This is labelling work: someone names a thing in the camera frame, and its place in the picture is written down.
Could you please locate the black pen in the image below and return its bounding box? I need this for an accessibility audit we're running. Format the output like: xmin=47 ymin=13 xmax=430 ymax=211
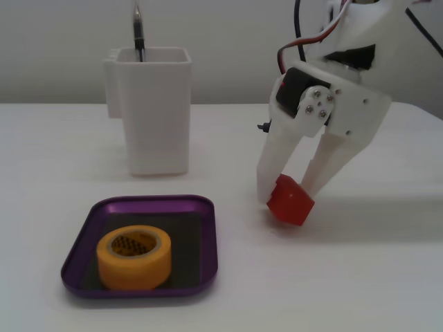
xmin=132 ymin=0 xmax=146 ymax=63

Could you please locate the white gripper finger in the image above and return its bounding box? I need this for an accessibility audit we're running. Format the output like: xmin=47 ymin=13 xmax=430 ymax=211
xmin=303 ymin=128 xmax=368 ymax=195
xmin=255 ymin=86 xmax=336 ymax=202

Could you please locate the red cube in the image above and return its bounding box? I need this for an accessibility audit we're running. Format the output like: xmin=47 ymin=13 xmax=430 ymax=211
xmin=266 ymin=174 xmax=316 ymax=228

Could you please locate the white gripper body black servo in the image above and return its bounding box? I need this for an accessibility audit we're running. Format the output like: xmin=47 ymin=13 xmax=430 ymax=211
xmin=274 ymin=58 xmax=392 ymax=147

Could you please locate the white plastic pen holder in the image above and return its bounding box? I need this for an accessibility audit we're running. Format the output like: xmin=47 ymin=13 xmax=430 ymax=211
xmin=102 ymin=47 xmax=192 ymax=177

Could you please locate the yellow masking tape roll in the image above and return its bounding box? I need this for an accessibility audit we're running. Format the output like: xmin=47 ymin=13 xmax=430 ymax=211
xmin=96 ymin=224 xmax=173 ymax=291

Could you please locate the red white black servo wire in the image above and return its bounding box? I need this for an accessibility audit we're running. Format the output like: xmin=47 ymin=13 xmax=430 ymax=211
xmin=276 ymin=0 xmax=354 ymax=75

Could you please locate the purple metal tray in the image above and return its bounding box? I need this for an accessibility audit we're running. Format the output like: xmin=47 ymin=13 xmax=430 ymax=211
xmin=60 ymin=194 xmax=219 ymax=298

